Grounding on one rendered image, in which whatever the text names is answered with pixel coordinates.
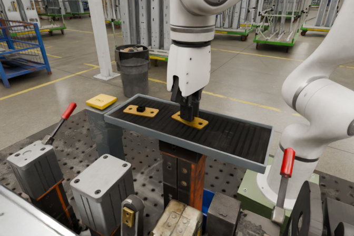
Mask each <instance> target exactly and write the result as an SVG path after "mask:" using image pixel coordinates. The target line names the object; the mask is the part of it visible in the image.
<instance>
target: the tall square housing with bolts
mask: <svg viewBox="0 0 354 236"><path fill-rule="evenodd" d="M70 186H71V189H72V192H73V195H74V199H75V202H76V205H77V208H78V211H79V213H80V216H81V219H82V223H83V224H84V225H86V226H87V227H88V228H89V230H90V233H91V236H121V204H122V202H123V201H124V200H125V199H126V198H127V197H128V196H129V195H131V194H134V195H135V189H134V182H133V174H132V167H131V164H130V163H128V162H125V161H123V160H121V159H118V158H116V157H113V156H111V155H109V154H104V155H102V156H101V157H100V158H99V159H97V160H96V161H95V162H94V163H93V164H91V165H90V166H89V167H88V168H87V169H85V170H84V171H83V172H82V173H80V174H79V175H78V176H77V177H76V178H74V179H73V180H72V181H71V182H70Z"/></svg>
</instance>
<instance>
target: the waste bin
mask: <svg viewBox="0 0 354 236"><path fill-rule="evenodd" d="M114 50H115V61H116V66H117V71H118V72H119V71H120V72H121V79H122V85H123V91H124V95H125V96H127V97H130V98H132V97H133V96H135V95H137V94H143V95H147V94H148V92H149V84H148V70H150V69H151V67H150V57H149V48H148V47H146V46H144V45H139V44H126V45H120V46H118V47H116V48H115V49H114Z"/></svg>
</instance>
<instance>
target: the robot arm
mask: <svg viewBox="0 0 354 236"><path fill-rule="evenodd" d="M239 1H241V0H170V38H171V39H173V44H172V45H171V46H170V51H169V58H168V70H167V90H168V92H172V95H171V101H172V102H174V103H179V104H180V118H181V119H184V120H186V121H189V122H192V119H193V115H194V117H198V116H199V104H200V102H199V101H200V100H201V93H202V91H203V89H204V87H205V86H206V85H207V84H208V82H209V79H210V69H211V46H210V45H211V40H212V39H214V35H215V16H216V14H218V13H221V12H223V11H225V10H227V9H228V8H230V7H232V6H233V5H235V4H236V3H238V2H239ZM351 62H354V0H344V3H343V5H342V7H341V9H340V11H339V13H338V15H337V17H336V19H335V22H334V24H333V26H332V28H331V29H330V31H329V33H328V34H327V36H326V38H325V39H324V40H323V42H322V43H321V44H320V45H319V47H318V48H317V49H316V50H315V51H314V52H313V53H312V54H311V55H310V56H309V57H308V58H307V59H306V60H305V61H304V62H302V63H301V64H300V65H299V66H298V67H297V68H296V69H295V70H294V71H292V72H291V73H290V74H289V76H288V77H287V78H286V79H285V81H284V83H283V85H282V90H281V94H282V97H283V99H284V101H285V102H286V103H287V104H288V105H289V106H290V107H291V108H292V109H294V110H295V111H296V112H298V113H299V114H300V115H302V116H303V117H304V118H305V119H307V120H308V121H309V122H310V125H306V124H301V123H293V124H290V125H288V126H287V127H286V128H285V129H284V131H283V133H282V135H281V138H280V141H279V144H278V147H277V150H276V153H275V155H274V158H273V161H272V164H271V165H268V166H267V167H266V170H265V174H261V173H258V174H257V186H258V188H259V190H260V192H261V193H262V194H263V196H264V197H265V198H267V199H268V200H269V201H270V202H271V203H273V204H275V205H276V203H277V197H278V192H279V187H280V181H281V175H280V170H281V164H282V159H283V154H284V150H285V149H287V148H293V150H295V152H296V153H295V157H294V163H293V169H292V176H291V178H289V179H288V185H287V191H286V197H285V201H284V207H283V208H284V209H286V210H290V211H292V209H293V207H294V204H295V202H296V199H297V197H298V194H299V191H300V189H301V187H302V185H303V183H304V181H306V180H307V181H309V180H310V177H311V175H312V173H313V171H314V169H315V167H316V165H317V163H318V161H319V159H320V157H321V155H322V153H323V151H324V149H325V148H326V146H327V145H328V144H330V143H332V142H334V141H338V140H342V139H346V138H349V137H352V136H354V91H352V90H350V89H348V88H346V87H344V86H342V85H340V84H338V83H336V82H334V81H332V80H330V79H329V76H330V74H331V73H332V72H333V70H335V69H336V68H337V67H339V66H340V65H344V64H347V63H351ZM184 97H186V98H184Z"/></svg>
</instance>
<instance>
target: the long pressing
mask: <svg viewBox="0 0 354 236"><path fill-rule="evenodd" d="M2 213H3V215H2V216H0V236H80V235H78V234H77V233H75V232H74V231H72V230H71V229H69V228H68V227H66V226H65V225H63V224H61V223H60V222H58V221H57V220H55V219H54V218H53V217H51V216H50V215H48V214H47V213H45V212H44V211H42V210H41V209H39V208H38V207H36V206H35V205H33V204H32V203H30V202H29V201H27V200H26V199H24V198H23V197H21V196H20V195H18V194H17V193H15V192H14V191H13V190H11V189H10V188H8V187H7V186H5V185H4V184H2V183H0V215H1V214H2Z"/></svg>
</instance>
